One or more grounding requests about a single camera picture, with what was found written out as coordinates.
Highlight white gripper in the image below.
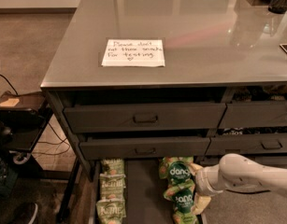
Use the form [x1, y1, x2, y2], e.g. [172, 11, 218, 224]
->
[189, 163, 223, 215]

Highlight green dang chip bag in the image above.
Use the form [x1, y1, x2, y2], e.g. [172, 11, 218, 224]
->
[163, 179, 195, 214]
[159, 157, 194, 186]

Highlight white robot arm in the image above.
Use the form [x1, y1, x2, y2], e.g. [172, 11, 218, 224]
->
[194, 153, 287, 198]

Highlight bottom right grey drawer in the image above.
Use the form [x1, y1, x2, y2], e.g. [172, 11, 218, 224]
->
[197, 155, 287, 167]

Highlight grey drawer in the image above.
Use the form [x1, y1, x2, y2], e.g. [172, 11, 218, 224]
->
[206, 133, 287, 155]
[64, 103, 225, 133]
[220, 101, 287, 129]
[79, 136, 209, 160]
[197, 155, 287, 167]

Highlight middle left grey drawer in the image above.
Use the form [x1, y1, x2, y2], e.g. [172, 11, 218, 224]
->
[79, 136, 209, 160]

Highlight bottom left open drawer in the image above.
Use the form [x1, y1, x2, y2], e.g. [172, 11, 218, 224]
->
[93, 159, 203, 224]

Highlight top right grey drawer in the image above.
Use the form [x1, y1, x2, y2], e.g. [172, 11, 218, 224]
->
[220, 101, 287, 129]

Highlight middle pale green snack bag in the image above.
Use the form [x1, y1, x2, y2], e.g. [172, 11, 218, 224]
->
[99, 174, 125, 199]

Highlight pale green snack bag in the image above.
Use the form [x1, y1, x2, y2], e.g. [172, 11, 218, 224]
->
[96, 199, 126, 224]
[99, 174, 125, 199]
[101, 159, 124, 175]

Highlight top pale green snack bag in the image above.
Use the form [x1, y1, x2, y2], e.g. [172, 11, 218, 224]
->
[101, 159, 124, 175]

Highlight middle right grey drawer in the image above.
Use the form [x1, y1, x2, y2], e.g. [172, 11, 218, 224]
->
[206, 133, 287, 155]

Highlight bottom pale green snack bag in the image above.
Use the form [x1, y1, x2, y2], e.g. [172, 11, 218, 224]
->
[96, 199, 126, 224]

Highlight dark grey drawer cabinet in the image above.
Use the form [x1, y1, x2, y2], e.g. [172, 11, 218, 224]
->
[40, 0, 287, 224]

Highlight top left grey drawer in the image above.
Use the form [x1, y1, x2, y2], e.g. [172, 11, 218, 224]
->
[64, 103, 225, 133]

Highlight dark snack bags in drawers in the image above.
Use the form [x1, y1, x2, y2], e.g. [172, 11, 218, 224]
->
[219, 85, 287, 134]

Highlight white handwritten paper note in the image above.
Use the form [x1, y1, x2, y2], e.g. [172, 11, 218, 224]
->
[101, 39, 165, 67]

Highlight dark shoe with white sole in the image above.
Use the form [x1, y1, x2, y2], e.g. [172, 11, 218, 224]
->
[8, 203, 38, 224]

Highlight black side cart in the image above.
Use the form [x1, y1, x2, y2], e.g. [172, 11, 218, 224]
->
[0, 91, 52, 178]

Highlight black cable at left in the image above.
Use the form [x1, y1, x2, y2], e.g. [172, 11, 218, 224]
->
[0, 63, 20, 97]

